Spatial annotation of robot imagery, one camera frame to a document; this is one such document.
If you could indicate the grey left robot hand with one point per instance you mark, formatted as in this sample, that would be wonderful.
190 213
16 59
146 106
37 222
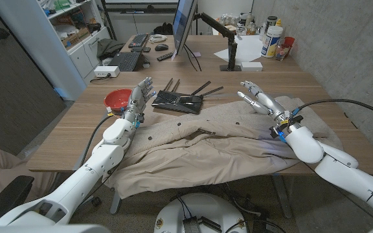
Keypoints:
137 100

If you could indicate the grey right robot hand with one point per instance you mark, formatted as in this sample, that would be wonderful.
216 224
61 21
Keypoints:
272 105

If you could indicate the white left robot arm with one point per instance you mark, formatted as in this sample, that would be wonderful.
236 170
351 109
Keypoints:
76 184

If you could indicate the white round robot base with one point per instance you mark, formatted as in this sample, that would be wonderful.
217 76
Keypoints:
202 207

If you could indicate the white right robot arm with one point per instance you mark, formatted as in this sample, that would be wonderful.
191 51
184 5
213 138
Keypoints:
303 145

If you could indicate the red bowl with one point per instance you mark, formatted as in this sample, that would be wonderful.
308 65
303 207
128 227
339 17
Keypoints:
117 98

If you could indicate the black router with antennas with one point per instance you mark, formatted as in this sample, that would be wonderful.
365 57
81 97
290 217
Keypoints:
180 102

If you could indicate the beige coat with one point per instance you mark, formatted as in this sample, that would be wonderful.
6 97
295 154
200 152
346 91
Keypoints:
189 155

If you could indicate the large black keyboard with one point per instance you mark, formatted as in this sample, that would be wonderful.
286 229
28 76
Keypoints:
125 61

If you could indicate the white power adapter box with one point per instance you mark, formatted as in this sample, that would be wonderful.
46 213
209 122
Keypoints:
105 71

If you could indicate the flat white box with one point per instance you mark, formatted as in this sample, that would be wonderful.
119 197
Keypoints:
251 66

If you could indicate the black phone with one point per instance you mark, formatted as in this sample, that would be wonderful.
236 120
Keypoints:
139 49

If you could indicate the black remote control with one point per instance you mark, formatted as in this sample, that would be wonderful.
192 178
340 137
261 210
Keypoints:
165 56

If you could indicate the clear glass jar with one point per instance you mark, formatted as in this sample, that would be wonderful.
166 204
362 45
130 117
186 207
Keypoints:
282 52

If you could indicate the white paper tag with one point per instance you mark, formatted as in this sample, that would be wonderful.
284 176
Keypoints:
174 55

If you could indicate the black computer mouse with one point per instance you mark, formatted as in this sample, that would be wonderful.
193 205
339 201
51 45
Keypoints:
161 47

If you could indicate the small black keyboard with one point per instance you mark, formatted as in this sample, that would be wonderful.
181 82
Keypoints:
138 40

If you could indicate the green jacket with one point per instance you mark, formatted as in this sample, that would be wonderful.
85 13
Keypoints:
108 47

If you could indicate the white paper sheet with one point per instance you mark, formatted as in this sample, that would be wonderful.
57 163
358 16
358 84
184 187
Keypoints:
248 48

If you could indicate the white wipes canister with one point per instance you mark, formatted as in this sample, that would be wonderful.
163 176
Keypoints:
271 42

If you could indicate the red cup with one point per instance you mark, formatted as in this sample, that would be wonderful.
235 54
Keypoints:
289 41

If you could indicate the pink sticky note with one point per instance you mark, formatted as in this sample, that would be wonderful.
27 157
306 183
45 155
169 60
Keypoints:
196 54

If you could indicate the black backpack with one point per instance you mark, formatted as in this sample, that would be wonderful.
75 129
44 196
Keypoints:
164 29

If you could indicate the bottle with black lid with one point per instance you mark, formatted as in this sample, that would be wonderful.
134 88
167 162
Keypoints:
271 22

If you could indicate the yellow bottle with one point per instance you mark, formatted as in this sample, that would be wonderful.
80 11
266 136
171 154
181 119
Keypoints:
278 22

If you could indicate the cardboard box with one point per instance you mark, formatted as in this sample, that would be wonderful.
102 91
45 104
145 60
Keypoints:
74 39

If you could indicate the computer monitor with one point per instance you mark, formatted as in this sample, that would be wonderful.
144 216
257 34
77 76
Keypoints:
183 22

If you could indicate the grey metal table leg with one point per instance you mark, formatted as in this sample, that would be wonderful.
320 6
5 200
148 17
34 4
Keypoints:
115 204
282 197

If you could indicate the black caster wheel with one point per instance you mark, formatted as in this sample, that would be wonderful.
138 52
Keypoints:
96 201

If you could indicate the white shelf cabinet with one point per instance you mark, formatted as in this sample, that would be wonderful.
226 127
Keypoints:
37 48

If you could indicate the beige trousers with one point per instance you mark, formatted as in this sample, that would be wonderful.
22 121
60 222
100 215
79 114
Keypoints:
18 168

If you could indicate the black chair armrest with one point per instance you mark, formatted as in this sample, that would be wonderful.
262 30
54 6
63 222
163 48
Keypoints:
8 194

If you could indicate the whiteboard with black frame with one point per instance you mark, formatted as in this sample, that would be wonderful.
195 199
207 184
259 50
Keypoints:
141 4

